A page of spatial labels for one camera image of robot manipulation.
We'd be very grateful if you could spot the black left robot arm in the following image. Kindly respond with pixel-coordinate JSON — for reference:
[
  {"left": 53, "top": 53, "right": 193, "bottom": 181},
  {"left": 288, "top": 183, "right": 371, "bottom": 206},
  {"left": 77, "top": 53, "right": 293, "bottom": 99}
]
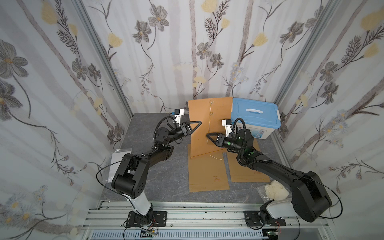
[{"left": 112, "top": 117, "right": 202, "bottom": 217}]

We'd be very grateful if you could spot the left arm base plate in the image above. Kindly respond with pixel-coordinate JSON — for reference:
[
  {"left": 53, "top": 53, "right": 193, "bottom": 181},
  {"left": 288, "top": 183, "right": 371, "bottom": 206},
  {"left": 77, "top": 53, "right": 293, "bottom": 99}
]
[{"left": 124, "top": 211, "right": 168, "bottom": 228}]

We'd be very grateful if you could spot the plastic bag with white stuff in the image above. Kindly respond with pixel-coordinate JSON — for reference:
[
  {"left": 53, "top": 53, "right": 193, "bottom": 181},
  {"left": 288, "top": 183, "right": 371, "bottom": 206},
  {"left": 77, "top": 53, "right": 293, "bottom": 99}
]
[{"left": 257, "top": 180, "right": 292, "bottom": 203}]

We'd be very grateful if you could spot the aluminium rail frame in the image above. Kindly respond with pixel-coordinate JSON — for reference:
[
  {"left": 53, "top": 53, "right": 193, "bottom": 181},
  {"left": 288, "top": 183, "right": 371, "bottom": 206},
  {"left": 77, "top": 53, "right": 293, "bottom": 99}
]
[{"left": 80, "top": 199, "right": 336, "bottom": 240}]

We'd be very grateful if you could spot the clear plastic bag left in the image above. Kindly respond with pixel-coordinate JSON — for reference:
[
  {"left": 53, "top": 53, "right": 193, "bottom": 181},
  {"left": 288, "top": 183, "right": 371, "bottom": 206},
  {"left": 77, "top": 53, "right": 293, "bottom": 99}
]
[{"left": 101, "top": 148, "right": 132, "bottom": 183}]

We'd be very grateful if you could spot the brown kraft file bag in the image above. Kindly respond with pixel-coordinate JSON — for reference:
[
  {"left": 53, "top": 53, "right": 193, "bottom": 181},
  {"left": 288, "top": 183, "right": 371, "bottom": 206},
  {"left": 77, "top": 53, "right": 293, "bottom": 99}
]
[
  {"left": 188, "top": 145, "right": 230, "bottom": 193},
  {"left": 227, "top": 152, "right": 271, "bottom": 183},
  {"left": 189, "top": 97, "right": 233, "bottom": 158}
]

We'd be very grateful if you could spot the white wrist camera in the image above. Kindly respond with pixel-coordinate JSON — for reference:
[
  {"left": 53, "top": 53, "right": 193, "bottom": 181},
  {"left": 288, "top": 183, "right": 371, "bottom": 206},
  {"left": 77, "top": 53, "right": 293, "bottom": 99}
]
[
  {"left": 172, "top": 109, "right": 185, "bottom": 125},
  {"left": 222, "top": 119, "right": 233, "bottom": 138}
]

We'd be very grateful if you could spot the white slotted cable duct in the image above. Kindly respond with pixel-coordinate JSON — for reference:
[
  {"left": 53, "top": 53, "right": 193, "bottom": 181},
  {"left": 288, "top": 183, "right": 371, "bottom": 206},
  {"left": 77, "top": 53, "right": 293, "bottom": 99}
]
[{"left": 88, "top": 229, "right": 268, "bottom": 240}]

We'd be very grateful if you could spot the blue lidded white storage box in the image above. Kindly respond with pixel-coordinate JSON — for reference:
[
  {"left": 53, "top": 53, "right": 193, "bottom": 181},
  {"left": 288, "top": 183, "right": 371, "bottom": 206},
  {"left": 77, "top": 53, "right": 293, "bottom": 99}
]
[{"left": 231, "top": 98, "right": 281, "bottom": 140}]

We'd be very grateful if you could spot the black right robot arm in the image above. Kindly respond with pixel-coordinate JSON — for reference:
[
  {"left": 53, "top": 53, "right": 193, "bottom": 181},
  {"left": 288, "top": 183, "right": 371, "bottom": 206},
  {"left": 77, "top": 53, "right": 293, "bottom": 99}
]
[{"left": 206, "top": 130, "right": 332, "bottom": 225}]

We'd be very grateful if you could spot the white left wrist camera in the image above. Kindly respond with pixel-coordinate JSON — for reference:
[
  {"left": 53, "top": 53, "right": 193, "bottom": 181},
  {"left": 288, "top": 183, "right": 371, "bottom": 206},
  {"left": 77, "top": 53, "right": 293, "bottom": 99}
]
[{"left": 172, "top": 109, "right": 185, "bottom": 125}]

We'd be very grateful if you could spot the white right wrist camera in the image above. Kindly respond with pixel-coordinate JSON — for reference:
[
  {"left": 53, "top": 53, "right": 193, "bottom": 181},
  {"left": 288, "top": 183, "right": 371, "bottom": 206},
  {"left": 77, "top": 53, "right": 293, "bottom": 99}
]
[{"left": 222, "top": 119, "right": 233, "bottom": 138}]

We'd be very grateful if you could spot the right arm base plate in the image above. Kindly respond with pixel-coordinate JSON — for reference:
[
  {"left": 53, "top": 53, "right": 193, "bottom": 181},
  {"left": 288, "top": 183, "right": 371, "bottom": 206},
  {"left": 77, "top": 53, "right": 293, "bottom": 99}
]
[{"left": 244, "top": 211, "right": 287, "bottom": 227}]

